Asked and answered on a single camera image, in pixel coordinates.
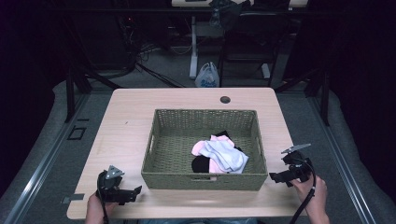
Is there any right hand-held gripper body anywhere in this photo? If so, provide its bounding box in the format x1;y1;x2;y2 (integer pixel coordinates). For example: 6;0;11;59
280;143;314;185

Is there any grey tape strip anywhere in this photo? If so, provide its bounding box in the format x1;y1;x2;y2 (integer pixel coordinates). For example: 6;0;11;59
61;192;86;205

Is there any pink sock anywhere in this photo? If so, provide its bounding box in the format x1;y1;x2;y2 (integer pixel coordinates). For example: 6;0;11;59
191;134;235;175

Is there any green woven basket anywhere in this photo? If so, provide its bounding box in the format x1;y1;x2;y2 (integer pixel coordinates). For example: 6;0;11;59
140;108;269;191

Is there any black metal stand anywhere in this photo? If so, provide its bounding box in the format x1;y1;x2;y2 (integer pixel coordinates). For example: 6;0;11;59
274;66;332;127
63;18;123;123

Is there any person's left hand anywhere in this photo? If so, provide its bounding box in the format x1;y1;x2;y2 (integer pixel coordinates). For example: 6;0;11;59
84;192;119;224

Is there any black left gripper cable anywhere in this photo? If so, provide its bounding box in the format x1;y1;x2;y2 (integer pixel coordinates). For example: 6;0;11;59
96;174;110;224

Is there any black sock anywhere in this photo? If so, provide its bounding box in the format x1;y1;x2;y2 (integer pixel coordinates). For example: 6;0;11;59
191;130;245;174

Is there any white desk leg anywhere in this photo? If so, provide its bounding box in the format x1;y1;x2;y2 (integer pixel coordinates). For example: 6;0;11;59
189;15;199;80

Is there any black chair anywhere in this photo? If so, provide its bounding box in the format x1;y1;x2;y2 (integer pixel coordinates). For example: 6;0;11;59
217;10;292;89

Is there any white sock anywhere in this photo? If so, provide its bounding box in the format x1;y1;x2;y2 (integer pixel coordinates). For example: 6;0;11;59
199;139;249;175

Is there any bundle of floor cables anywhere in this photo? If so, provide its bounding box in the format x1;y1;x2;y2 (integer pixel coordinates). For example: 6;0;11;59
120;15;188;89

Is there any person's right hand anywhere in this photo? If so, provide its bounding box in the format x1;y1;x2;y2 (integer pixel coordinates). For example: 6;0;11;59
290;175;329;218

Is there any dark bag on chair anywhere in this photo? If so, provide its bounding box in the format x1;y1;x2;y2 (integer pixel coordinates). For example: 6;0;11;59
208;0;252;32

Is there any white plastic bag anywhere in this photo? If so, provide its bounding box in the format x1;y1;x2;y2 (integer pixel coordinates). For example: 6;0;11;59
194;61;220;89

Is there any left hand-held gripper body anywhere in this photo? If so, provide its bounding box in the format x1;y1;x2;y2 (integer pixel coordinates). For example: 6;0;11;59
96;165;126;204

